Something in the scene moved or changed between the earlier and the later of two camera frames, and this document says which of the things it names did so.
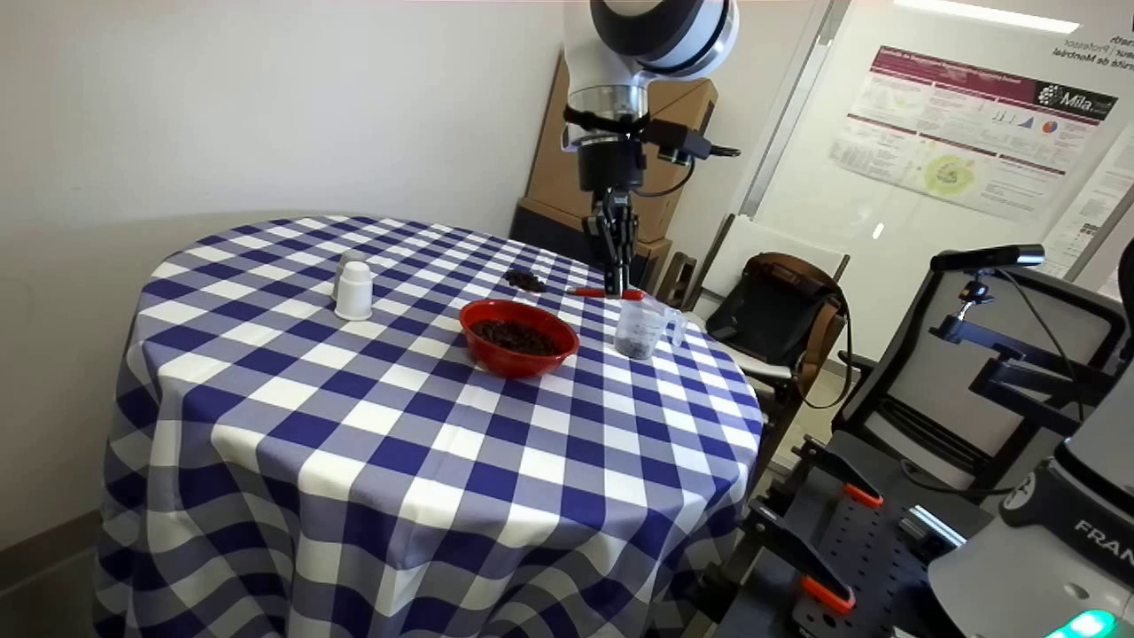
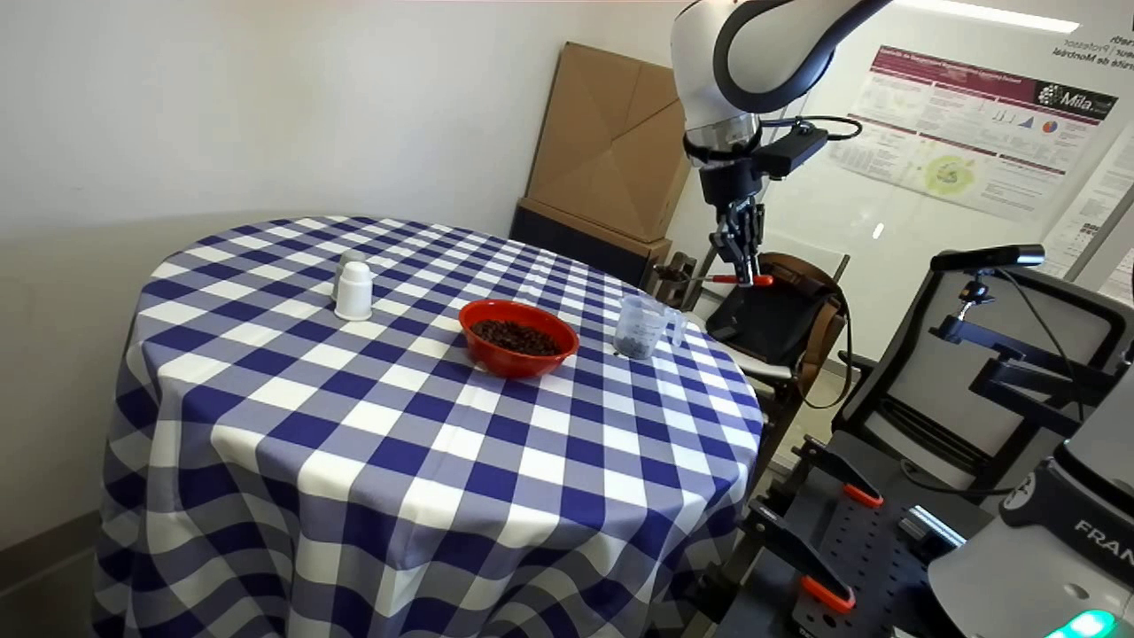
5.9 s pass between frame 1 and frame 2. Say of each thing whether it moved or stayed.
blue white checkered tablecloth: stayed
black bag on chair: stayed
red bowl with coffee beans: stayed
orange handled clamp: stayed
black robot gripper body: moved
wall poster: stayed
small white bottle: stayed
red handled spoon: moved
